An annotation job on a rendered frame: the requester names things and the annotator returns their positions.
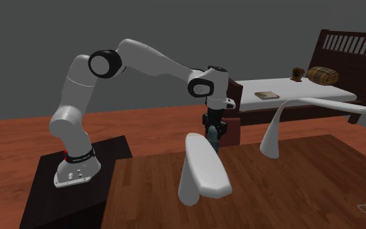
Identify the blue grey bottle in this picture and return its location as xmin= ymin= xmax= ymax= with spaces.
xmin=207 ymin=124 xmax=220 ymax=155

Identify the short white curved shape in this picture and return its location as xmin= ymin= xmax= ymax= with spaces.
xmin=177 ymin=133 xmax=233 ymax=208

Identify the thin yellow grey book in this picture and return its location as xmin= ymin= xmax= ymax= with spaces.
xmin=254 ymin=90 xmax=281 ymax=101

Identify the long white curved shape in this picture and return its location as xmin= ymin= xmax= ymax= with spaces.
xmin=259 ymin=97 xmax=366 ymax=159

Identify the dark wooden bed white mattress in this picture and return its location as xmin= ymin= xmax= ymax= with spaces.
xmin=223 ymin=29 xmax=366 ymax=147

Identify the small brown table clock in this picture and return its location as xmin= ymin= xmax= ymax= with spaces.
xmin=290 ymin=67 xmax=306 ymax=83

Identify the yellow plaid pillow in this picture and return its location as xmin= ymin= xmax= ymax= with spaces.
xmin=306 ymin=66 xmax=340 ymax=87

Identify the dark robot stand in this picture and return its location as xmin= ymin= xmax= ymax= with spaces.
xmin=19 ymin=135 xmax=134 ymax=229

